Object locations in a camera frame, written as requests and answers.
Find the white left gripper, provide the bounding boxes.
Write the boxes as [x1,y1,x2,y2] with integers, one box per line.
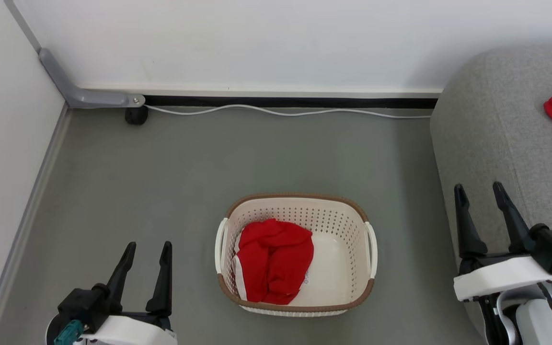
[46,241,178,345]

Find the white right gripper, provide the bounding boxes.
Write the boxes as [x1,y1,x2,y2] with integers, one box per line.
[453,181,552,302]

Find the grey fabric sofa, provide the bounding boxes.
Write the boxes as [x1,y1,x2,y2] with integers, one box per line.
[429,43,552,345]

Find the grey skirting strip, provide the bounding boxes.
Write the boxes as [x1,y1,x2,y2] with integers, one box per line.
[0,103,72,345]

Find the red garment with white stripe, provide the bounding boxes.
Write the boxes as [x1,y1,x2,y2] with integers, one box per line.
[232,218,315,306]

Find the white brown-rimmed laundry basket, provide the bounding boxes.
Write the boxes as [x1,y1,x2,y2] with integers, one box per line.
[215,193,378,318]

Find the black caster wheel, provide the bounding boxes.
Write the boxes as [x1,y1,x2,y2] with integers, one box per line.
[124,105,150,126]

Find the grey metal partition foot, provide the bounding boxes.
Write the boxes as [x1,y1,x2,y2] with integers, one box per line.
[38,48,146,110]

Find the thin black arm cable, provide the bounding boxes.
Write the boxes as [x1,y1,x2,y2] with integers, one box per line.
[537,282,552,345]

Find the white power cable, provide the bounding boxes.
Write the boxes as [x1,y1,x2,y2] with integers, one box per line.
[144,103,433,119]

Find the white partition bottom rail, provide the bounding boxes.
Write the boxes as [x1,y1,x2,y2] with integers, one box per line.
[77,85,444,99]

